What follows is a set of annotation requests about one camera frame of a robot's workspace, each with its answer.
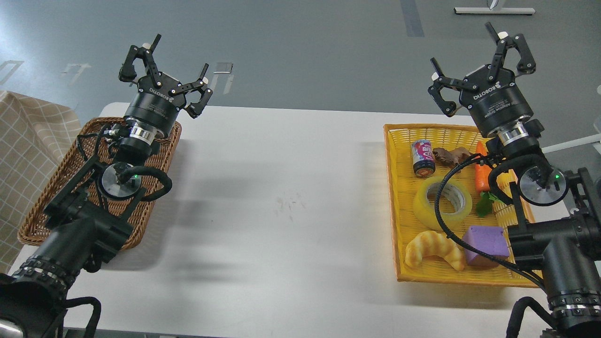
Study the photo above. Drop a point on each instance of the brown wicker basket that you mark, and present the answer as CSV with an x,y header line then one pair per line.
x,y
33,230

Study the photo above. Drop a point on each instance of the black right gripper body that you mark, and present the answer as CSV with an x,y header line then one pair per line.
x,y
495,104

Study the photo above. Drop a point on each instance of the small soda can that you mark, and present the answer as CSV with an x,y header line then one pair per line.
x,y
423,159

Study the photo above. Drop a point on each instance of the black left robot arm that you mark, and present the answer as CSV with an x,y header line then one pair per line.
x,y
88,218

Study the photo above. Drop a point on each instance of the yellow tape roll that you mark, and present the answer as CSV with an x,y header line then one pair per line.
x,y
455,203

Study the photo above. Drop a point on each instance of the yellow plastic basket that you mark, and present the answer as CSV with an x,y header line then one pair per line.
x,y
404,185

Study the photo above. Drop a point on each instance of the orange toy carrot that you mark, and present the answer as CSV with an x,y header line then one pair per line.
x,y
485,199

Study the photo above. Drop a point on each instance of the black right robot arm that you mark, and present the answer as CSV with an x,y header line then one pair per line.
x,y
557,239

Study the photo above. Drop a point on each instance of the white bar on floor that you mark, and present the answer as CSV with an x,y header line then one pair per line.
x,y
494,11

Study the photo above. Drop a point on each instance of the beige checkered cloth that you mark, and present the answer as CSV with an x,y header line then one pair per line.
x,y
34,137

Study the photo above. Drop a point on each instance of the brown toy frog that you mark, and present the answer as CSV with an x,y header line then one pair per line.
x,y
450,159

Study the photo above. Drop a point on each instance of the toy croissant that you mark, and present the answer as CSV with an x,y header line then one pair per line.
x,y
431,243

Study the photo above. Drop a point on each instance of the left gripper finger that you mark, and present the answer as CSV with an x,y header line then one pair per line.
x,y
194,109
127,73

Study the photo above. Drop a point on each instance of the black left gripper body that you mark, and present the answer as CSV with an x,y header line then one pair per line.
x,y
155,106

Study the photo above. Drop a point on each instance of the purple cube block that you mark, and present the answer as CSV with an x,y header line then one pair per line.
x,y
487,239

